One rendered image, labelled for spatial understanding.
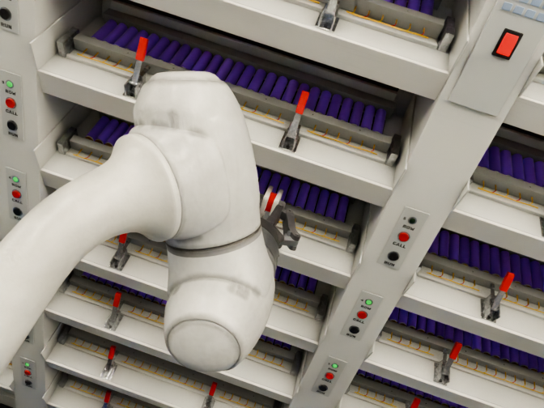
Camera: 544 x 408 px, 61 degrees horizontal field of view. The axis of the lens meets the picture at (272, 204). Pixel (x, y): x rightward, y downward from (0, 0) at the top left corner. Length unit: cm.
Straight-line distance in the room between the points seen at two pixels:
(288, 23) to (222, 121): 29
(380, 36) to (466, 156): 21
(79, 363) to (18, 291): 96
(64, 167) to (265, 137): 40
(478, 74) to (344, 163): 23
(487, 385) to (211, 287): 77
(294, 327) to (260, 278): 51
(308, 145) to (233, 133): 35
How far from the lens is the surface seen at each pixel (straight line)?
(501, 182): 83
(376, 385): 116
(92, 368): 132
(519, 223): 82
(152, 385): 129
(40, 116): 90
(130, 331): 114
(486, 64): 68
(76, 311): 118
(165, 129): 41
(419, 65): 67
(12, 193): 101
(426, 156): 72
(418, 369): 103
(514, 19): 68
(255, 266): 46
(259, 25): 69
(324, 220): 87
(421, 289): 89
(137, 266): 101
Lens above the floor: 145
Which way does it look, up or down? 33 degrees down
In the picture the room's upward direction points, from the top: 17 degrees clockwise
